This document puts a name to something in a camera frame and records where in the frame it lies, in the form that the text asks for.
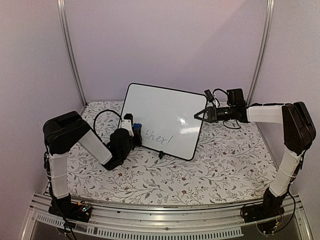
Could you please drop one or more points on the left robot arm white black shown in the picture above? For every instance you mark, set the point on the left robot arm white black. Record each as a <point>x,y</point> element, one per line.
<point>63,132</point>

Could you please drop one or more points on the blue whiteboard eraser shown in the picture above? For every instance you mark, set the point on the blue whiteboard eraser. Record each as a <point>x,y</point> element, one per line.
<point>136,127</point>

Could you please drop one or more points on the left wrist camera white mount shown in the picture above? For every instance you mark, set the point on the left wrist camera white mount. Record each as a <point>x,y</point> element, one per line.
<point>127,123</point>

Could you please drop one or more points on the black right whiteboard foot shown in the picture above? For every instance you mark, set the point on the black right whiteboard foot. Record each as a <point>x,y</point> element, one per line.
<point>161,155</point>

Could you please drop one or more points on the aluminium frame post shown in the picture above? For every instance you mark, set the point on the aluminium frame post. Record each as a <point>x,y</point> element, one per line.
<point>270,4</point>
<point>69,50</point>

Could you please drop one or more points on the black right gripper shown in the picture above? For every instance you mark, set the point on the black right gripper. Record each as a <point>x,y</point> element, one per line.
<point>206,111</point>

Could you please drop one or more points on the small black-framed whiteboard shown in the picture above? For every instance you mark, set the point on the small black-framed whiteboard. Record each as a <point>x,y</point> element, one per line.
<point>167,118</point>

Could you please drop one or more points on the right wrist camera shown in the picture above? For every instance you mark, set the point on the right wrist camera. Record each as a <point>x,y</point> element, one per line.
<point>211,98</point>

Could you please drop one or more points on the floral patterned table mat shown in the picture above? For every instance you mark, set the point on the floral patterned table mat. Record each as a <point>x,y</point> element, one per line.
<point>230,165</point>

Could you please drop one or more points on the right aluminium frame post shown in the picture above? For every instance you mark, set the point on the right aluminium frame post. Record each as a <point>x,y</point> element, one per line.
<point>270,4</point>

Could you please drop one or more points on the aluminium front rail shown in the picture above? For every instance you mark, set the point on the aluminium front rail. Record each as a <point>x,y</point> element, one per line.
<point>124,221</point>

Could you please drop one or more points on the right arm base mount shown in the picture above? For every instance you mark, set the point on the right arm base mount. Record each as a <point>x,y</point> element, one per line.
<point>262,212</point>

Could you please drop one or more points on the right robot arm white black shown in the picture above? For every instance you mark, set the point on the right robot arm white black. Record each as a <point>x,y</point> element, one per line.
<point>299,133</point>

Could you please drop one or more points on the left aluminium frame post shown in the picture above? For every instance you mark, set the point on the left aluminium frame post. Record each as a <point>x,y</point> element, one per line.
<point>69,50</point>

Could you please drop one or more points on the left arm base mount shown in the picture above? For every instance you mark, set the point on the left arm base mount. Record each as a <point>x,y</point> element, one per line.
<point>65,208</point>

